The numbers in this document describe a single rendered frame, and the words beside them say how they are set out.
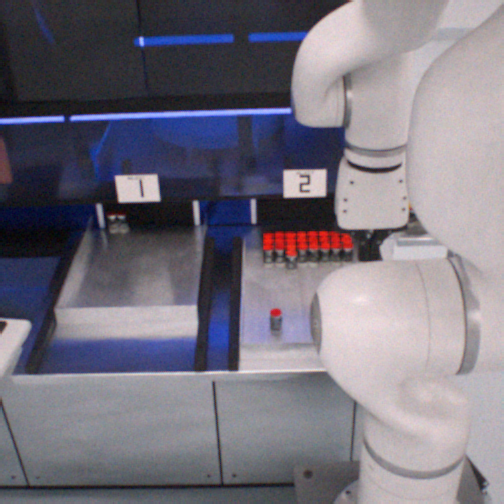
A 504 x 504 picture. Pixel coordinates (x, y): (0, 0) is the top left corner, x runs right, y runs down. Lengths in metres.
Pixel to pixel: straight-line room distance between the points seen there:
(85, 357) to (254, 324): 0.30
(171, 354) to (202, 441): 0.71
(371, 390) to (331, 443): 1.21
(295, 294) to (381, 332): 0.68
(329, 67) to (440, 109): 0.29
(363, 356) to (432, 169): 0.20
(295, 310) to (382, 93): 0.53
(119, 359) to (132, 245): 0.37
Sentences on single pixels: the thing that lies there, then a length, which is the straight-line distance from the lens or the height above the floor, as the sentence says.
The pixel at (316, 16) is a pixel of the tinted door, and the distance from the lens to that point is 1.31.
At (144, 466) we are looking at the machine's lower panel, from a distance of 1.98.
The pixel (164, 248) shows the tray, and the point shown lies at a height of 0.88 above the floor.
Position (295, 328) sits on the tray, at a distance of 1.24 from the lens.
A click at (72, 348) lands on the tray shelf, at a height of 0.88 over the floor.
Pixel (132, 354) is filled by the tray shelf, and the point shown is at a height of 0.88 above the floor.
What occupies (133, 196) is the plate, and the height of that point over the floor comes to 1.00.
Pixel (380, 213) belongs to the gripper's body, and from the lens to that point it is 0.98.
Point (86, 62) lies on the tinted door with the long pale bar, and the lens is 1.36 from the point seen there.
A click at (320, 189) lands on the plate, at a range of 1.42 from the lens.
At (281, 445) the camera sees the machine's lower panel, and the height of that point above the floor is 0.25.
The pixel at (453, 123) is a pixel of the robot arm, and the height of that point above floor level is 1.47.
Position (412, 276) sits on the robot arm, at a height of 1.28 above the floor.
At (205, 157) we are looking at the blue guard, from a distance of 1.39.
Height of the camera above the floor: 1.66
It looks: 33 degrees down
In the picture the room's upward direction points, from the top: 2 degrees counter-clockwise
